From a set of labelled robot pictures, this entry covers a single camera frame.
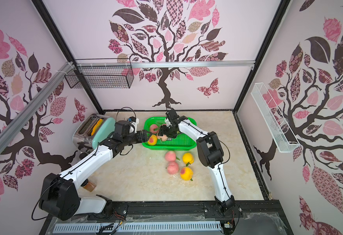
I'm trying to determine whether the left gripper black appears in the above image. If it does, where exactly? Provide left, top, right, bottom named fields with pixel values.
left=122, top=129, right=152, bottom=146

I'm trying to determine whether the yellow red peach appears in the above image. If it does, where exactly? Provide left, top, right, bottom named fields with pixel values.
left=180, top=166, right=194, bottom=181
left=148, top=135, right=158, bottom=146

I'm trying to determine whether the pink peach front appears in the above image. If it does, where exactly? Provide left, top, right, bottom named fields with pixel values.
left=149, top=124, right=159, bottom=135

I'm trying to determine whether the pink peach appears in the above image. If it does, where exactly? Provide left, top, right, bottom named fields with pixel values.
left=165, top=151, right=177, bottom=162
left=149, top=124, right=159, bottom=135
left=157, top=132, right=168, bottom=142
left=167, top=161, right=179, bottom=175

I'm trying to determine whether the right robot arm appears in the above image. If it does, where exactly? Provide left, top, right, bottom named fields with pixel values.
left=160, top=117, right=236, bottom=214

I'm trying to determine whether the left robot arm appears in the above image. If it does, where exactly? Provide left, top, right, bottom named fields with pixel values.
left=37, top=130, right=152, bottom=221

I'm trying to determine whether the green plastic basket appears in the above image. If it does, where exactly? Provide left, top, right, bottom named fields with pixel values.
left=143, top=117, right=196, bottom=151

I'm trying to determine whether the yellow peach upper middle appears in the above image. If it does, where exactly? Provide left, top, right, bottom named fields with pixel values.
left=182, top=152, right=194, bottom=166

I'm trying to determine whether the mint and steel toaster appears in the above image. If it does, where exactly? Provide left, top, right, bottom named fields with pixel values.
left=72, top=114, right=115, bottom=153

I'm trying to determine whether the small brown spice jar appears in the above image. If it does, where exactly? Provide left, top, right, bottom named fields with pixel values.
left=81, top=179, right=97, bottom=192

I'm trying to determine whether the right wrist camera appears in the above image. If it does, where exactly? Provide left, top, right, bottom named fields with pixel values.
left=166, top=108, right=179, bottom=123

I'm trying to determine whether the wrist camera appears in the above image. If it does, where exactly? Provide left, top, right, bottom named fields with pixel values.
left=114, top=117, right=139, bottom=136
left=166, top=108, right=179, bottom=123

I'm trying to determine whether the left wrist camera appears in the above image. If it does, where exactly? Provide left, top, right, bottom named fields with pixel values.
left=114, top=117, right=139, bottom=136

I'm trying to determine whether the black wire wall basket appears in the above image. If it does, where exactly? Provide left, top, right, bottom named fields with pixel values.
left=64, top=58, right=135, bottom=89

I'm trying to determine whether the back aluminium rail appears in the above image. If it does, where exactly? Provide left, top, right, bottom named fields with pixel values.
left=77, top=60, right=255, bottom=68

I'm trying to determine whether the aluminium rail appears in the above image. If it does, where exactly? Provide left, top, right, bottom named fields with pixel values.
left=0, top=62, right=73, bottom=154
left=77, top=60, right=255, bottom=68

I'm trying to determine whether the white slotted cable duct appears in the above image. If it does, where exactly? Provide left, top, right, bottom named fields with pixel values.
left=51, top=221, right=222, bottom=235

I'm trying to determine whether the white wire wall shelf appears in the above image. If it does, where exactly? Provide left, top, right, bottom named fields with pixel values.
left=251, top=83, right=301, bottom=153

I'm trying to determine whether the left aluminium rail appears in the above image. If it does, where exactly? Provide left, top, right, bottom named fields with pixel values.
left=0, top=62, right=73, bottom=154

